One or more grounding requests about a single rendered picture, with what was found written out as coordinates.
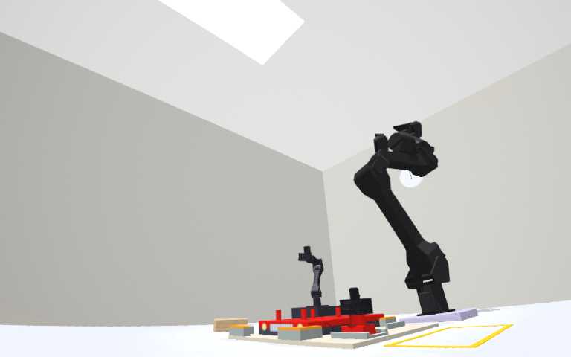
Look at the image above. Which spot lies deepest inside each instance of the yellow rectangular outline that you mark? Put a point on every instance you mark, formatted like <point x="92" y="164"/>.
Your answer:
<point x="475" y="345"/>

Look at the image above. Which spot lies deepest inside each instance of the tan wooden block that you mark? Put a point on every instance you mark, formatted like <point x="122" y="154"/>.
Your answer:
<point x="222" y="325"/>

